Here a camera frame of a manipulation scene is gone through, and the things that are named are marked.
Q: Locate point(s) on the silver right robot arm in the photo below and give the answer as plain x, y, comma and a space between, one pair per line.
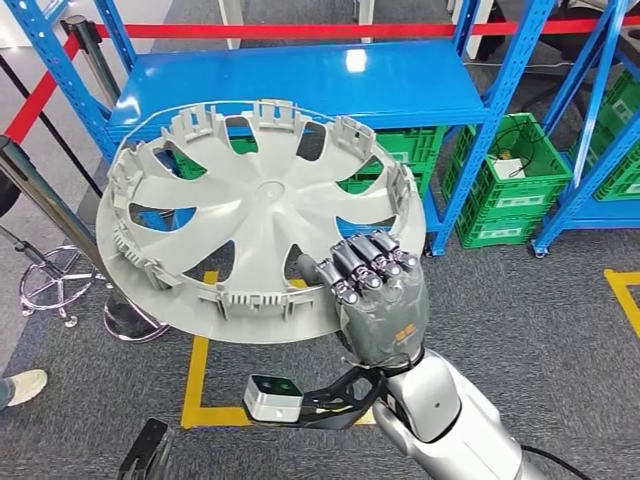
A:
440, 397

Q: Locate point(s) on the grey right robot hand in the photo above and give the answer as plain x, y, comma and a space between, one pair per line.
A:
385, 318

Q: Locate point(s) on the black barrier belt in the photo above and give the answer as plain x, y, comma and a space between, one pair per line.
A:
50, 126

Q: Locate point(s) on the red barrier belt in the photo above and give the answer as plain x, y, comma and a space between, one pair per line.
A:
38, 99
300, 30

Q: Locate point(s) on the blue metal shelf rack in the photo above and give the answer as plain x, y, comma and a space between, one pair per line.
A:
598, 99
300, 79

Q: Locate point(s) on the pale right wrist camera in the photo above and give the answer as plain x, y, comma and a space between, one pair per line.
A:
272, 401

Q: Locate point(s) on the person's foot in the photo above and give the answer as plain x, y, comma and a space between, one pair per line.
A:
25, 387

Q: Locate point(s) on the grey plastic wheel cover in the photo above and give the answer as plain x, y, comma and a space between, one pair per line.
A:
260, 218

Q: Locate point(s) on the small white device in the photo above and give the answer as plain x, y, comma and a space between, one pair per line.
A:
507, 167

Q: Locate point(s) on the black camera bracket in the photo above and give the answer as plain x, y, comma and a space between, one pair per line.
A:
340, 401

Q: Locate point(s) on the yellow floor tape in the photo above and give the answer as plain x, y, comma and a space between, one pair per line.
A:
192, 384
625, 298

